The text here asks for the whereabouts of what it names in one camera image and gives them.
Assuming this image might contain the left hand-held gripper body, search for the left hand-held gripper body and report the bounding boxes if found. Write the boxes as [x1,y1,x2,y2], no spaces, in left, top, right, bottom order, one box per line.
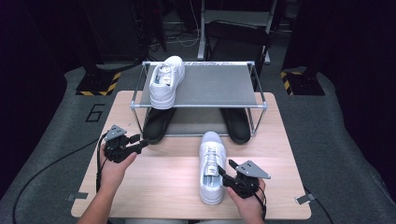
[103,124,141,163]

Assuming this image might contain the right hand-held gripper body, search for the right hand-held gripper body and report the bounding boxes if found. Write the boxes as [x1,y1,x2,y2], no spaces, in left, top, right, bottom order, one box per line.
[223,160,271,200]

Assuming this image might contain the white sneaker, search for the white sneaker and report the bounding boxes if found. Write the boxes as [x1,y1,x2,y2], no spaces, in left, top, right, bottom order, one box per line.
[198,131,228,206]
[148,55,187,110]

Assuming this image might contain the black slipper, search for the black slipper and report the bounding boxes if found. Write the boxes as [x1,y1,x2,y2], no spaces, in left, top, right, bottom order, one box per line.
[142,107,177,145]
[219,107,252,145]

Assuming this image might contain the metal shoe rack grey shelves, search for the metal shoe rack grey shelves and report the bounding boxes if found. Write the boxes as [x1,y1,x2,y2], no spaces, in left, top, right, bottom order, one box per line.
[128,60,269,138]

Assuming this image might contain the person's right hand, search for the person's right hand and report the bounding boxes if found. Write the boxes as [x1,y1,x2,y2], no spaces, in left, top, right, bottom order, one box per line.
[226,180,266,224]

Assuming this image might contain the person's left hand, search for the person's left hand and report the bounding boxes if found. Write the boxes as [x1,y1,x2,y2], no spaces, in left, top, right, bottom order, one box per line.
[98,146,138,194]

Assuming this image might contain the grey tape piece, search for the grey tape piece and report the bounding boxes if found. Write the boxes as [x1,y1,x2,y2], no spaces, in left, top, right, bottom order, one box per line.
[66,191,90,202]
[295,192,317,205]

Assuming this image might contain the black stand base yellow stripes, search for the black stand base yellow stripes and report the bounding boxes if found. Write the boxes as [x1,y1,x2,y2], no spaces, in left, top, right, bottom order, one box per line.
[75,71,121,97]
[279,70,326,96]

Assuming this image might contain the black chair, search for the black chair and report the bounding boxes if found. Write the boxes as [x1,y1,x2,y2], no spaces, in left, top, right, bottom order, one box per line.
[205,20,271,64]

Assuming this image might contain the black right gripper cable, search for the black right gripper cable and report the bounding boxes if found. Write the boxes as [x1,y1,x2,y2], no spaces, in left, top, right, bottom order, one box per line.
[248,182,268,220]

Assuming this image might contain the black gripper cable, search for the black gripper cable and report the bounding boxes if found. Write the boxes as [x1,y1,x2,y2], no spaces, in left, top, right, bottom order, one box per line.
[248,182,268,220]
[95,133,109,194]

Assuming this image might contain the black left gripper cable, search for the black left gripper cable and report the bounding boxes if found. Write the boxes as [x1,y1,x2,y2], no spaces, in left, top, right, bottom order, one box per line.
[95,133,109,194]

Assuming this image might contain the black floor cable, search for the black floor cable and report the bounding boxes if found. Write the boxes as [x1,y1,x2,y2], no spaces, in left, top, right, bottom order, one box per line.
[12,138,99,224]
[303,186,334,224]

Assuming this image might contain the white cable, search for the white cable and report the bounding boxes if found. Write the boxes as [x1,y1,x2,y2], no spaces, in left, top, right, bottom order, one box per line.
[173,0,201,49]

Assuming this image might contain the white metal desk frame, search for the white metal desk frame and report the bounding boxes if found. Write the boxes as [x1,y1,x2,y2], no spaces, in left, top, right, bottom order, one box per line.
[197,0,278,65]

